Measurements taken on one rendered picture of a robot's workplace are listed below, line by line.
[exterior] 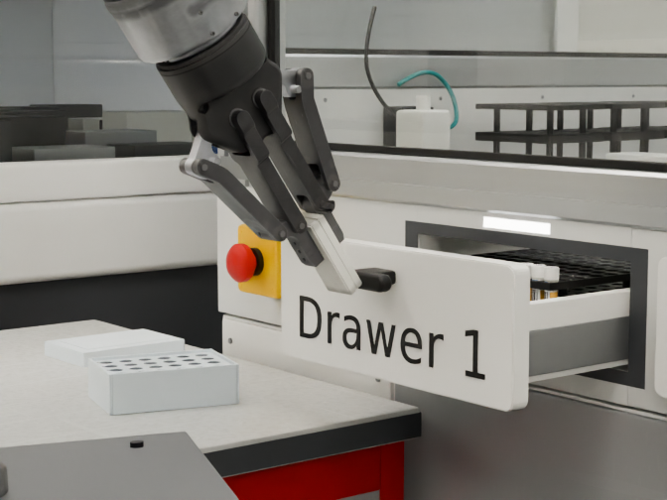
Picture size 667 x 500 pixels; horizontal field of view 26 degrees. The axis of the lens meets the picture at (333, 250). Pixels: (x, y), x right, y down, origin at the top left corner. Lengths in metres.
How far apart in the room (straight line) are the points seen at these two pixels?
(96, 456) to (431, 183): 0.59
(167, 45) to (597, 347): 0.42
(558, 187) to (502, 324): 0.19
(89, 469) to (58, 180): 1.11
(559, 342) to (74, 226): 0.93
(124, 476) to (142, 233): 1.19
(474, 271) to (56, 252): 0.91
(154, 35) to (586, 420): 0.49
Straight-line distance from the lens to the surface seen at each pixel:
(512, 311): 1.07
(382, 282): 1.12
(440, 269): 1.12
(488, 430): 1.32
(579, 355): 1.15
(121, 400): 1.33
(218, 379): 1.35
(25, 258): 1.89
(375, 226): 1.41
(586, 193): 1.21
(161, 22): 1.00
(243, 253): 1.47
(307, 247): 1.11
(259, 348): 1.58
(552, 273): 1.18
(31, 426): 1.31
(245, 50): 1.03
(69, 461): 0.84
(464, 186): 1.32
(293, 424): 1.29
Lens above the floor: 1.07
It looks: 7 degrees down
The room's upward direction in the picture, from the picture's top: straight up
